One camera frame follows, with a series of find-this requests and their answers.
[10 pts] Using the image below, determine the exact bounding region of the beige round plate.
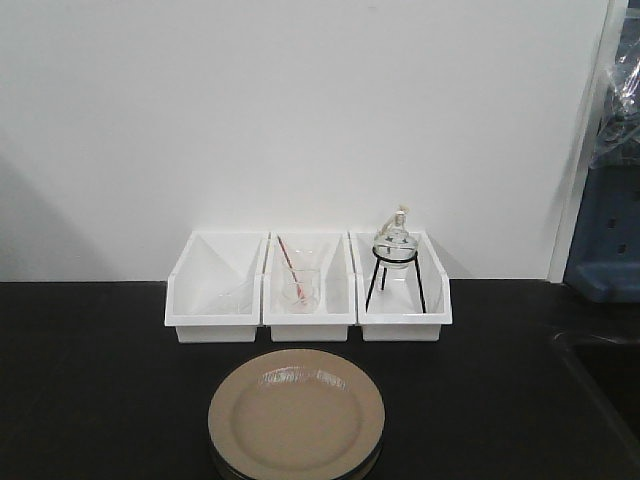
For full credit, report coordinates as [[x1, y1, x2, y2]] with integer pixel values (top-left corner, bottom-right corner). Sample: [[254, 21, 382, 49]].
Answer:
[[207, 349, 385, 475], [209, 441, 384, 479]]

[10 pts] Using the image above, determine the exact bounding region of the clear glass beaker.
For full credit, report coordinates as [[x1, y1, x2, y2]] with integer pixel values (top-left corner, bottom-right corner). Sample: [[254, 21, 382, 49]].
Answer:
[[280, 268, 320, 314]]

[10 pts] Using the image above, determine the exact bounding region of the red glass stirring rod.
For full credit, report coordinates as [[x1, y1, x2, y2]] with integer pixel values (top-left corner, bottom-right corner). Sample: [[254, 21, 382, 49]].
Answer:
[[276, 235, 307, 302]]

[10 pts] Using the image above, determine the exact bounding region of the middle white storage bin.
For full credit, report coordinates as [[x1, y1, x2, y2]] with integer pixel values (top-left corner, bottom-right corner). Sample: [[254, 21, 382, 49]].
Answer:
[[262, 231, 356, 343]]

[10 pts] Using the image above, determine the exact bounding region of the white storage bin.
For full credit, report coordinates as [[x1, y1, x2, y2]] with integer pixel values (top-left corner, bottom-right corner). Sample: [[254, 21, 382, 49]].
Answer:
[[164, 231, 270, 344], [348, 231, 453, 342], [262, 231, 356, 343]]

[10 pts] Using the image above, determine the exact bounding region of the glass alcohol lamp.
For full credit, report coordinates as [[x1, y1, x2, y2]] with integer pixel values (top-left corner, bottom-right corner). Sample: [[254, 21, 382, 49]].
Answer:
[[372, 205, 418, 269]]

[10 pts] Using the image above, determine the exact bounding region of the right white storage bin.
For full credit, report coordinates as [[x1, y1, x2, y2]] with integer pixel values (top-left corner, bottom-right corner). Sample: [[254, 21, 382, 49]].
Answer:
[[348, 231, 453, 342]]

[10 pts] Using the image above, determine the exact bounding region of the left white storage bin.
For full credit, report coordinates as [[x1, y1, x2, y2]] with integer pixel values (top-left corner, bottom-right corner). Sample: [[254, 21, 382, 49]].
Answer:
[[164, 231, 270, 344]]

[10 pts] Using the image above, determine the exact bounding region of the grey-blue pegboard drying rack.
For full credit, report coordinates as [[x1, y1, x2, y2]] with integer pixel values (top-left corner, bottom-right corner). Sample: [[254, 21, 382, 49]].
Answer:
[[564, 1, 639, 303]]

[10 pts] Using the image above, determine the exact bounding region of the black lab sink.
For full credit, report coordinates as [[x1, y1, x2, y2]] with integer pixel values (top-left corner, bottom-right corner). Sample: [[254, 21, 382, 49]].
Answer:
[[551, 331, 639, 464]]

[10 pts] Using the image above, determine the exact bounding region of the clear bag of pegs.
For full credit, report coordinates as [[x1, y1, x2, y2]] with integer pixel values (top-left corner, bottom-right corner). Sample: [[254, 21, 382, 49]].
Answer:
[[590, 22, 639, 169]]

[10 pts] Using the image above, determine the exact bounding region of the black wire tripod stand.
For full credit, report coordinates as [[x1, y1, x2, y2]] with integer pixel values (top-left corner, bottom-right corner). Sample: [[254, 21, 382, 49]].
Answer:
[[365, 247, 427, 314]]

